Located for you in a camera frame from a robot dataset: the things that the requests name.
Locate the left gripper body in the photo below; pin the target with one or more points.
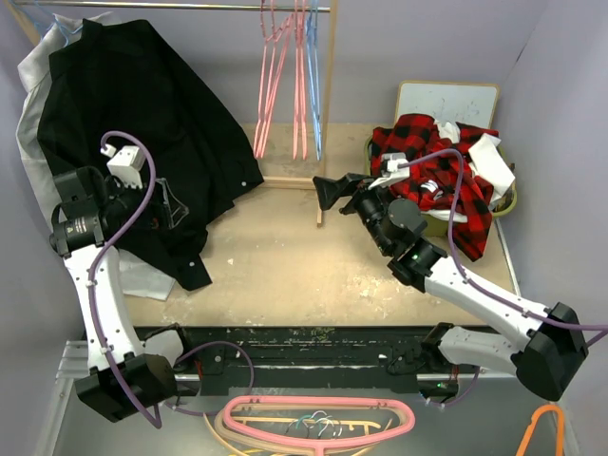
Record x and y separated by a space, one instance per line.
124 203

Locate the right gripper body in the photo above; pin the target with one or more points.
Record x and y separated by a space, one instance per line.
370 203

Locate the red black plaid shirt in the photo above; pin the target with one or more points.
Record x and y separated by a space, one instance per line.
440 181

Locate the blue wire hanger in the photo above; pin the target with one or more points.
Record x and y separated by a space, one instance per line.
311 28

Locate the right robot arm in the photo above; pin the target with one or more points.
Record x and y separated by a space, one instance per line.
543 347

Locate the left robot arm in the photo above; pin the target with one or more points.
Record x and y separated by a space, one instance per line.
126 374

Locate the pink hanger left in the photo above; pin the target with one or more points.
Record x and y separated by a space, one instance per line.
276 38

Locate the pink hanger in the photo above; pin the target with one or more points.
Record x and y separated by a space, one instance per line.
300 129
276 38

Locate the blue hanger under shirts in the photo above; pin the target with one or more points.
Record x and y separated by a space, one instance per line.
66 31

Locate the pink hanger right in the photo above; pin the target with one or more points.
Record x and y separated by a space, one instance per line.
300 129

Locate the pink hanger foreground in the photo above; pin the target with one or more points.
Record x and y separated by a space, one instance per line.
377 410

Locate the green laundry basket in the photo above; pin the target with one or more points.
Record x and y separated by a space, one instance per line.
437 227

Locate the white clothes pile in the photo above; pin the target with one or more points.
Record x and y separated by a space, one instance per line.
487 162

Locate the small whiteboard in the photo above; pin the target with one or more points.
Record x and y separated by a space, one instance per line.
465 103

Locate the wooden clothes rack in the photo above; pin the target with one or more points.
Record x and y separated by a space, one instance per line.
271 182

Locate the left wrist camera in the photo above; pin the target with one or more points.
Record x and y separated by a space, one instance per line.
125 164

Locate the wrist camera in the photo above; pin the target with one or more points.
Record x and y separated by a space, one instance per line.
125 164
394 168

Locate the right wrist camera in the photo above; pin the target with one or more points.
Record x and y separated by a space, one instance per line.
394 168

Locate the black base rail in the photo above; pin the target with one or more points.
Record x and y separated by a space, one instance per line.
285 359

